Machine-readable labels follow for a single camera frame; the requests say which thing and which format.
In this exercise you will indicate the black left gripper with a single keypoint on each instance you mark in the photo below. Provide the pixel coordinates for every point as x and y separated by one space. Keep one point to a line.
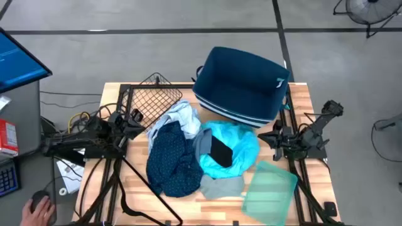
125 132

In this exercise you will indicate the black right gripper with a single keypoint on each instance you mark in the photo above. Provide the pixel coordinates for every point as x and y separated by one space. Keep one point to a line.
284 138

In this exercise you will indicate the turquoise fleece cloth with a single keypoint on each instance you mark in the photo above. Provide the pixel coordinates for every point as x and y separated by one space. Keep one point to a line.
242 141

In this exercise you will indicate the navy dotted shirt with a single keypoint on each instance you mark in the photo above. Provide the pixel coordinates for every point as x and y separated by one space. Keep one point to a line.
172 163

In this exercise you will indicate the black sock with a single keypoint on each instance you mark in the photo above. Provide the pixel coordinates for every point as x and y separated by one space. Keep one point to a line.
221 153

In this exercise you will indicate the light blue patterned shirt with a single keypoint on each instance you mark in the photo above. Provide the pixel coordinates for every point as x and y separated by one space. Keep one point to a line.
185 116

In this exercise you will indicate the grey-blue sock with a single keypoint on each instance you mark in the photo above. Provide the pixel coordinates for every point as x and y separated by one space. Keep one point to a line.
202 141

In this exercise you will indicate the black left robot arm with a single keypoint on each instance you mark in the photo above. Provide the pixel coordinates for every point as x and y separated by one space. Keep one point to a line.
72 141

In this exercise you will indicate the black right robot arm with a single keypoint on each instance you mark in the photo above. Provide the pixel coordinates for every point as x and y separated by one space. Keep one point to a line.
317 125

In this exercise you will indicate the navy white striped fabric bin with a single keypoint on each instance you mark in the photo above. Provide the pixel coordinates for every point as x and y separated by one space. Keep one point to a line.
238 91

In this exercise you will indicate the black bent metal bar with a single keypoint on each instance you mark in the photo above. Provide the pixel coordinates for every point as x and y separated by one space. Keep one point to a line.
150 188

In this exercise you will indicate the grey-green knit cloth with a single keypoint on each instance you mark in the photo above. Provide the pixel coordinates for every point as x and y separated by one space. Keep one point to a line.
220 188

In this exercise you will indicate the white paper sheet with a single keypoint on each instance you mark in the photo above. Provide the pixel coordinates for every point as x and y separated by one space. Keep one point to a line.
73 175

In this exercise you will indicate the black table clamp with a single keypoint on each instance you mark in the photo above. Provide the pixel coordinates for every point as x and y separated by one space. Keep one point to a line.
235 223
168 223

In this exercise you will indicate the small black box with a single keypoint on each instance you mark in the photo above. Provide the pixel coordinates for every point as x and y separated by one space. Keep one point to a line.
330 208

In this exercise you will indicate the white tape roll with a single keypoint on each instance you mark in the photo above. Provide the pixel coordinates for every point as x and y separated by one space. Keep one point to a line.
60 191

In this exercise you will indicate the grey desk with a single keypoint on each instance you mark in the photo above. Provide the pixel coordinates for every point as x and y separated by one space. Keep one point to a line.
25 110

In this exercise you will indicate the black computer mouse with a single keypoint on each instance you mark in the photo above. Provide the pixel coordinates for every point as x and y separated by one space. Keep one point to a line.
39 196

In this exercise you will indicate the red cardboard box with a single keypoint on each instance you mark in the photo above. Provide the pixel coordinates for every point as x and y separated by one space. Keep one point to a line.
7 138

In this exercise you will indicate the person's hand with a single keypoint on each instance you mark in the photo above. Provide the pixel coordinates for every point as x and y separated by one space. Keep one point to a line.
39 215

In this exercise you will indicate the white plastic packet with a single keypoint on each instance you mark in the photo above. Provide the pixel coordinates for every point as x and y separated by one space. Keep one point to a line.
3 102

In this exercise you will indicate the computer monitor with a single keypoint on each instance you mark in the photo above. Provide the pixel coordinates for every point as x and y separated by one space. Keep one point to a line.
19 62

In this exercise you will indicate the black keyboard with blue keys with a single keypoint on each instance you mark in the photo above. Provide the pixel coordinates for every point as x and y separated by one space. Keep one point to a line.
7 179

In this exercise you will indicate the black floor fan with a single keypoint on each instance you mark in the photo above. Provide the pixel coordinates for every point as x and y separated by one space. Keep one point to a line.
370 11

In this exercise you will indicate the black metal table frame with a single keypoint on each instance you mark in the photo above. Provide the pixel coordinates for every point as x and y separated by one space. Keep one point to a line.
157 86

